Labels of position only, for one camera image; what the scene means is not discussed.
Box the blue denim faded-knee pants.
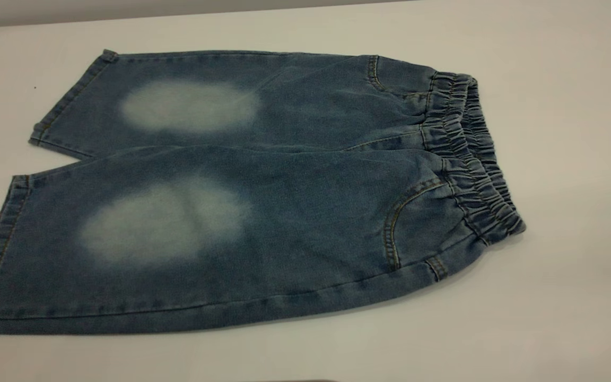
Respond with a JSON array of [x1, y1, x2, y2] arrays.
[[0, 49, 527, 336]]

